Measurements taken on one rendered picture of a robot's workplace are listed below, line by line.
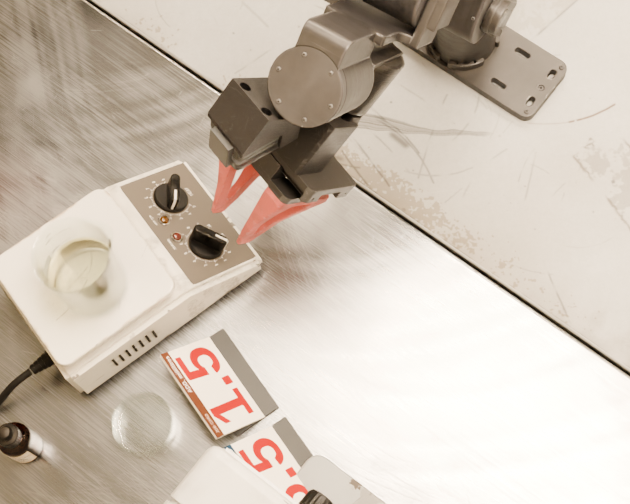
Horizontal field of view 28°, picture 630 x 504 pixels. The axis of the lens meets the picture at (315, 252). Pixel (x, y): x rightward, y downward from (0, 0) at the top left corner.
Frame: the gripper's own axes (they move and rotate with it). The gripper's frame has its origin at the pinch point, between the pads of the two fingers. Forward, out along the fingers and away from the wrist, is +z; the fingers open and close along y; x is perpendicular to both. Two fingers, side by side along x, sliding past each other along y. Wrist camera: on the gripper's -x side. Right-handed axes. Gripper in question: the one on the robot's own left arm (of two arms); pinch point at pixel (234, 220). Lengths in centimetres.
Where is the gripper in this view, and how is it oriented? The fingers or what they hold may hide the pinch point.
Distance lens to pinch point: 103.3
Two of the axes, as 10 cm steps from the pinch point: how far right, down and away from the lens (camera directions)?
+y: 6.1, 7.4, -3.0
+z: -5.6, 6.6, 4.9
